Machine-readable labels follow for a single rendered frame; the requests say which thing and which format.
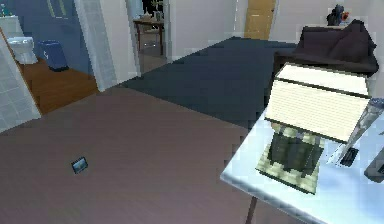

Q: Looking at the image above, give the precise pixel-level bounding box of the dark wooden side table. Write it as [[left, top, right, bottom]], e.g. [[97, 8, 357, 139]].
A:
[[132, 17, 165, 56]]

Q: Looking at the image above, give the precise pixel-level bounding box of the tan wooden room door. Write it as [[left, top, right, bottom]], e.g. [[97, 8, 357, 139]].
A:
[[243, 0, 278, 41]]

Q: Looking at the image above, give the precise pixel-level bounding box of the cream laptop with dark keyboard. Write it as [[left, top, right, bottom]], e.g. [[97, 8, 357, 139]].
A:
[[255, 61, 372, 195]]

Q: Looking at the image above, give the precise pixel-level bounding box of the small dark framed picture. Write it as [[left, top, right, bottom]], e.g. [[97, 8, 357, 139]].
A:
[[70, 156, 89, 175]]

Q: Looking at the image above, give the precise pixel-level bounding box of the blue waste bin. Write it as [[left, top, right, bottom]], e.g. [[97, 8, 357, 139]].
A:
[[37, 40, 70, 73]]

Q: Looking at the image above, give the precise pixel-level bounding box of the dark purple sofa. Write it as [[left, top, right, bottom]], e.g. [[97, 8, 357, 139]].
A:
[[273, 19, 380, 78]]

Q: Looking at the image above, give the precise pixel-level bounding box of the pale blue table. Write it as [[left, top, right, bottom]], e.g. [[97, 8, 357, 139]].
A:
[[219, 109, 384, 224]]

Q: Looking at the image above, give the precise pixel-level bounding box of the small black remote control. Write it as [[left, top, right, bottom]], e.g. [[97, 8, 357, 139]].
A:
[[339, 147, 360, 168]]

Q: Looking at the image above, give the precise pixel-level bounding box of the grey metallic slanted panel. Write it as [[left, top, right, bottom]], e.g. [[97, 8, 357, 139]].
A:
[[326, 97, 384, 165]]

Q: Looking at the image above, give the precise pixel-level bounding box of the dark ornament with red spot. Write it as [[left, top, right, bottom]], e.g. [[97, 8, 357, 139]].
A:
[[326, 4, 351, 27]]

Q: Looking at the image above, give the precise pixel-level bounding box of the white toilet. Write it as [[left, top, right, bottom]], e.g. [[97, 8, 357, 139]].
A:
[[6, 36, 39, 66]]

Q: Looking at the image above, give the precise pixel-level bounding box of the dark grey box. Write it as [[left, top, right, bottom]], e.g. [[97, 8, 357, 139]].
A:
[[363, 148, 384, 184]]

